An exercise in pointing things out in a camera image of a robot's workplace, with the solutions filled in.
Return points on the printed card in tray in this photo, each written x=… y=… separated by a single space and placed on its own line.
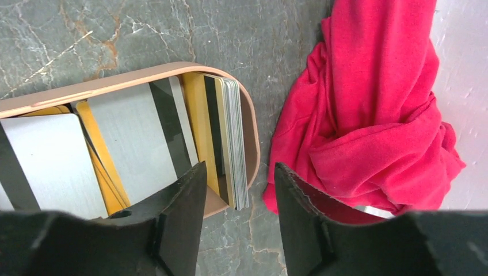
x=147 y=133

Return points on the yellow credit card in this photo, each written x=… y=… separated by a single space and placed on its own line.
x=197 y=106

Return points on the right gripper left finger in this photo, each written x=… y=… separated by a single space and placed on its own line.
x=157 y=236

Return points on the pink oval tray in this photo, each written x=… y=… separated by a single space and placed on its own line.
x=32 y=102

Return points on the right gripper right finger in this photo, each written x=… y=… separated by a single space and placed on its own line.
x=322 y=236

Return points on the red cloth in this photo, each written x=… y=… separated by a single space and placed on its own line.
x=361 y=123

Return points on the upright card stack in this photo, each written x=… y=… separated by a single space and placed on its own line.
x=231 y=132

